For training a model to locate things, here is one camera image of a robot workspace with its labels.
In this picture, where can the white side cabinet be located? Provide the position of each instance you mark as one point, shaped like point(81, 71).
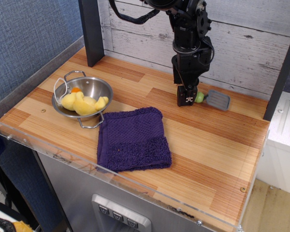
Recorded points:
point(274, 165)

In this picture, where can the yellow plush duck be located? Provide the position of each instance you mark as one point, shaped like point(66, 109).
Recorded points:
point(81, 104)

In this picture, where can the silver button control panel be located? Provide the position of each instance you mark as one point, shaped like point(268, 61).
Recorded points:
point(112, 217)

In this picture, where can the dark grey right post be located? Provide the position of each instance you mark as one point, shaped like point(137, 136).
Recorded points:
point(278, 89)

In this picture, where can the clear acrylic front guard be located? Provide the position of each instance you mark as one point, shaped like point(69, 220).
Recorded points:
point(206, 188)

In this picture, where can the green handled grey spatula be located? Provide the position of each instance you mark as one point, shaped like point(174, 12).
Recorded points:
point(213, 98)

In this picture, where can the dark grey post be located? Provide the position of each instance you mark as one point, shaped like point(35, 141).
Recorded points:
point(278, 89)
point(91, 26)

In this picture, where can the stainless steel bowl with handles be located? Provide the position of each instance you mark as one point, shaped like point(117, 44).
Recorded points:
point(91, 86)

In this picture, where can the stainless steel cabinet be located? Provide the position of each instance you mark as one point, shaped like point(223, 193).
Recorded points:
point(74, 185)

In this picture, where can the dark grey left post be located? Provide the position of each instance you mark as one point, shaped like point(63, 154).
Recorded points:
point(91, 26)

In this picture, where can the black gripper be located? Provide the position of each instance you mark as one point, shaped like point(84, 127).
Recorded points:
point(188, 66)

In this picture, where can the purple terry cloth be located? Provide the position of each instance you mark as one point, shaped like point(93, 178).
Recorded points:
point(133, 140)

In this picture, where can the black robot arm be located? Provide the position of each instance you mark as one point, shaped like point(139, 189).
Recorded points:
point(189, 21)

